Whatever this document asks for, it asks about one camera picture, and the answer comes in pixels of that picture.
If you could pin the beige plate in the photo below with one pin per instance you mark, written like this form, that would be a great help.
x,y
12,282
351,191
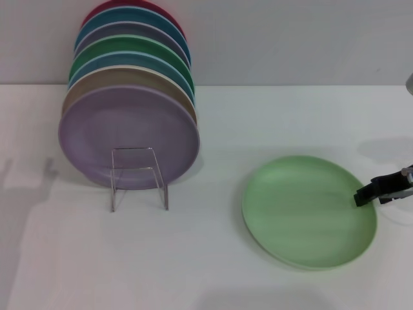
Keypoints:
x,y
129,77

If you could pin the clear acrylic plate rack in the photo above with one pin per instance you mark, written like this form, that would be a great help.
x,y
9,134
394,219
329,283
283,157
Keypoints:
x,y
166,200

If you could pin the dark green plate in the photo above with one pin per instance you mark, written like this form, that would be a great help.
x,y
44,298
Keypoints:
x,y
129,45

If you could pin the light green plate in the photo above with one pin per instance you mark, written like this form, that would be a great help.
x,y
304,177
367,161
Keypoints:
x,y
303,219

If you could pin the red plate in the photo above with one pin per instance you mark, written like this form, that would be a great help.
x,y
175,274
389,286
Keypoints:
x,y
96,9

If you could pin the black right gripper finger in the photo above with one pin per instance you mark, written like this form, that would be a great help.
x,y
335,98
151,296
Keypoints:
x,y
398,196
384,185

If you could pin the light blue plate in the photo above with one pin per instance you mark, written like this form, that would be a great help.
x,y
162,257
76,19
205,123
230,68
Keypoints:
x,y
129,59

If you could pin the lilac plate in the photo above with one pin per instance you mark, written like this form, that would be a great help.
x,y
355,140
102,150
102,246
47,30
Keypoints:
x,y
129,129

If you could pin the teal blue plate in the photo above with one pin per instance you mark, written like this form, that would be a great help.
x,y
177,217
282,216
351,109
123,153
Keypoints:
x,y
129,16

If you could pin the grey purple plate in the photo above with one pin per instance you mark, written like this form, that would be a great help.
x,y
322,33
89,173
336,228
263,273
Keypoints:
x,y
129,30

